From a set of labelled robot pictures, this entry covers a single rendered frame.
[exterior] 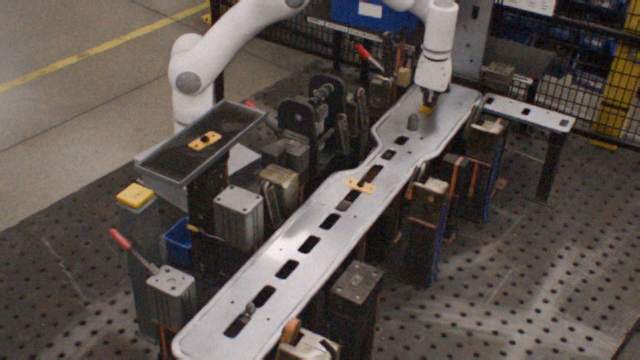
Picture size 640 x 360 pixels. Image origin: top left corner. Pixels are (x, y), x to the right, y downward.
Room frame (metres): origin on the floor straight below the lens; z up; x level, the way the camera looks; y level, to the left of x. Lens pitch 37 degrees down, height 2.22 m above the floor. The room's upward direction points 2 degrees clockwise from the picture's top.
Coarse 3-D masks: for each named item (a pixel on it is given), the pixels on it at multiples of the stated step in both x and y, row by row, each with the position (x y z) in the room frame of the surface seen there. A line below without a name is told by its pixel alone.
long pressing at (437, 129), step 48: (480, 96) 2.11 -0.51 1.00; (384, 144) 1.81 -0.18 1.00; (432, 144) 1.82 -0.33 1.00; (336, 192) 1.57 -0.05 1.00; (384, 192) 1.58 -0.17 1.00; (288, 240) 1.37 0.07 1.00; (336, 240) 1.38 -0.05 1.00; (240, 288) 1.20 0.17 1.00; (288, 288) 1.21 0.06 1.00; (192, 336) 1.06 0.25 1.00; (240, 336) 1.06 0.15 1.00
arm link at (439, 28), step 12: (444, 0) 2.04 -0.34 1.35; (432, 12) 1.99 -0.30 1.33; (444, 12) 1.97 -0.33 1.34; (456, 12) 1.99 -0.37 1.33; (432, 24) 1.98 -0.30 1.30; (444, 24) 1.97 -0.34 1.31; (432, 36) 1.98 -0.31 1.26; (444, 36) 1.97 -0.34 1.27; (432, 48) 1.98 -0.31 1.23; (444, 48) 1.98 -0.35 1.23
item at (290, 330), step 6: (294, 318) 1.02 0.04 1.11; (288, 324) 1.01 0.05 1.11; (294, 324) 1.01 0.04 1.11; (300, 324) 1.02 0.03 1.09; (282, 330) 1.01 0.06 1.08; (288, 330) 1.00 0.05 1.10; (294, 330) 1.00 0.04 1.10; (282, 336) 1.00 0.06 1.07; (288, 336) 1.00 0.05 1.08; (294, 336) 1.01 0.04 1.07; (288, 342) 1.00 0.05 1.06; (294, 342) 1.02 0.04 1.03; (276, 354) 1.01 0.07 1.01
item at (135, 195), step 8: (136, 184) 1.36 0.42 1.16; (128, 192) 1.33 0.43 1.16; (136, 192) 1.33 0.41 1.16; (144, 192) 1.33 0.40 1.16; (152, 192) 1.34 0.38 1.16; (120, 200) 1.31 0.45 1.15; (128, 200) 1.30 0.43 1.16; (136, 200) 1.30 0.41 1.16; (144, 200) 1.31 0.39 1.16; (136, 208) 1.29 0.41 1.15
